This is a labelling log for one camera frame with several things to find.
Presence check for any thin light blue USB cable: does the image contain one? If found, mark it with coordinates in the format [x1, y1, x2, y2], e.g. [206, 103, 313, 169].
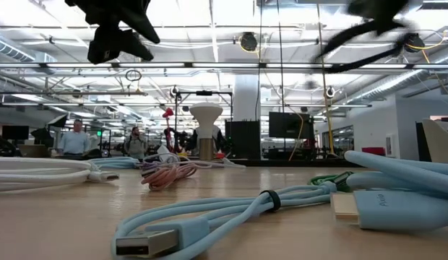
[111, 180, 348, 260]

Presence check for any silver lamp with white shade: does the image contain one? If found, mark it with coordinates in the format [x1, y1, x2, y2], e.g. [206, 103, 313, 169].
[189, 102, 225, 162]

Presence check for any purple braided USB cable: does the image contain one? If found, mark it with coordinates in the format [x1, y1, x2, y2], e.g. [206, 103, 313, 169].
[136, 160, 196, 171]

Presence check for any large black monitor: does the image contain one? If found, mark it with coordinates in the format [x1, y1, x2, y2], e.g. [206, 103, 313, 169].
[268, 111, 315, 140]

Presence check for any translucent plastic bin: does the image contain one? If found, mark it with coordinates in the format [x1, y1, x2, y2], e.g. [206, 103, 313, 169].
[421, 118, 448, 165]

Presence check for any sky blue cable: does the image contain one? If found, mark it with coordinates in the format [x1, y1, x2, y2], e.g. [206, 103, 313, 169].
[87, 156, 141, 170]

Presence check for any black aluminium table frame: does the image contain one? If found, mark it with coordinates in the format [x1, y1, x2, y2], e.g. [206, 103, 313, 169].
[223, 157, 358, 168]

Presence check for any red box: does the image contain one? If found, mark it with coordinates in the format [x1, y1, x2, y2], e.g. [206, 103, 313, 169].
[361, 146, 387, 157]

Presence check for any background black frame rig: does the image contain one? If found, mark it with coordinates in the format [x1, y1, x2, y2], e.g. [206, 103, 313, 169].
[174, 90, 234, 160]

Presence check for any thick light blue USB cable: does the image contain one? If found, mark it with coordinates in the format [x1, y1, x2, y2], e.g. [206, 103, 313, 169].
[330, 150, 448, 233]

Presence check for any yellow hanging power cable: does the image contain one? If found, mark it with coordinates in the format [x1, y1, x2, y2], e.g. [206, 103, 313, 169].
[315, 0, 337, 157]

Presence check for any green USB cable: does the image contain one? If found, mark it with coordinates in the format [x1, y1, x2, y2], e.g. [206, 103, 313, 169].
[309, 170, 355, 193]

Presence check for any white lamp power cable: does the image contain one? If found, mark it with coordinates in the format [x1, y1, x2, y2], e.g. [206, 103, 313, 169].
[142, 144, 247, 170]

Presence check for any small black monitor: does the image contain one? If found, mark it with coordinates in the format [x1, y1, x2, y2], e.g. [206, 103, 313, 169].
[1, 124, 30, 142]

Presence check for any white USB cable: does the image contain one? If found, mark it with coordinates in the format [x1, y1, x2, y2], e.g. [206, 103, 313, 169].
[0, 156, 121, 193]

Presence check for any person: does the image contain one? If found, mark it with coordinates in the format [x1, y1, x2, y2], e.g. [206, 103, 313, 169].
[122, 126, 149, 160]
[56, 118, 92, 159]

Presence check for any pink braided USB cable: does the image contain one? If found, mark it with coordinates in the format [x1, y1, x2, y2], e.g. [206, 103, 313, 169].
[140, 164, 199, 192]

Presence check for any black ceiling cord reel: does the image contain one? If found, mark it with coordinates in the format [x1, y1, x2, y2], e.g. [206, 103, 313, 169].
[239, 31, 259, 53]
[403, 32, 426, 54]

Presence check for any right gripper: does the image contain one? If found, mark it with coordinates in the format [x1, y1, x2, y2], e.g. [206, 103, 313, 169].
[346, 0, 410, 36]

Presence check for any black cabinet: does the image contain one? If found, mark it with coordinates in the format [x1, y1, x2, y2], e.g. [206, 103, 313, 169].
[224, 119, 262, 161]

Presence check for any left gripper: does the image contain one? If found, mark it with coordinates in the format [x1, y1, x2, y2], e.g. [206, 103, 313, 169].
[87, 6, 161, 65]

